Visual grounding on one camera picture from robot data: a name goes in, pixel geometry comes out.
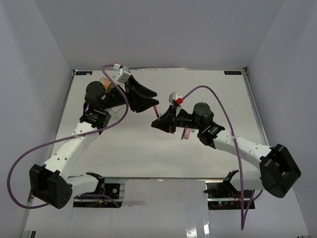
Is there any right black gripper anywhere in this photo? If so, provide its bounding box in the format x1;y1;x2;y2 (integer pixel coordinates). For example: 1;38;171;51
152;105;203;134

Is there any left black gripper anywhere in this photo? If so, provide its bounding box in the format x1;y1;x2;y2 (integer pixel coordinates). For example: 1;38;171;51
102;75;159;113

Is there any red ink gel pen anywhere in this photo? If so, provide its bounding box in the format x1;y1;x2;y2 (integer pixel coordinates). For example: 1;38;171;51
154;106;160;120

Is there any orange cap highlighter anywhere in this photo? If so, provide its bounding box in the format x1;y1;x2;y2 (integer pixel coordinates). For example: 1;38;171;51
106;84;114;91

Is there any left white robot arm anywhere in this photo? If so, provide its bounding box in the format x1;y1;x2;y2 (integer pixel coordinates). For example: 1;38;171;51
29;75;159;209

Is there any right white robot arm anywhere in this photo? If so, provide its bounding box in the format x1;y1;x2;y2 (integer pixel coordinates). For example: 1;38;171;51
151;102;301;198

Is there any light pink correction pen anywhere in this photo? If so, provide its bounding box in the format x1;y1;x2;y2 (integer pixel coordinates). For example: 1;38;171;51
181;128;191;139

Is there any clear plastic tray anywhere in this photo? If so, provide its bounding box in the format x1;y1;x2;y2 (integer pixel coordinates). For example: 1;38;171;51
108;105;126;119

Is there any amber plastic tray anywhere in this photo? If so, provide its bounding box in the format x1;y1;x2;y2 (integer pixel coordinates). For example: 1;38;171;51
99;77;112;89

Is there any left black logo sticker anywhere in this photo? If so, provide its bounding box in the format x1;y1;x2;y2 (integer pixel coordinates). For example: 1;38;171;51
75;71;93;75

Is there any black logo sticker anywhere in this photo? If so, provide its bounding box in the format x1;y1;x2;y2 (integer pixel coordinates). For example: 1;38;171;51
224;70;242;75
75;71;93;75

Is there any right black logo sticker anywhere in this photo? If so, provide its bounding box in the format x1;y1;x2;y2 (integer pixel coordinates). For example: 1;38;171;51
224;70;242;75

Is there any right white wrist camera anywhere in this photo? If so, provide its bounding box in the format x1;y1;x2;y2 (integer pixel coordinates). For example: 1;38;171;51
168;92;183;116

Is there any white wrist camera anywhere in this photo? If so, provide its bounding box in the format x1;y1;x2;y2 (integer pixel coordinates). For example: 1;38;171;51
115;66;131;84
168;92;183;116

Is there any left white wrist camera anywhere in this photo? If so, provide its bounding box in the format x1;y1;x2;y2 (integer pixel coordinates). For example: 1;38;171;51
115;66;131;84

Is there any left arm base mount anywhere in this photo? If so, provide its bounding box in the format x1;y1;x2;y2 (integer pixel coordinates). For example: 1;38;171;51
73;183;125;208

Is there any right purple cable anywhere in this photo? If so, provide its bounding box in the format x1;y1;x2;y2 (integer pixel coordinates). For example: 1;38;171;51
180;85;263;231

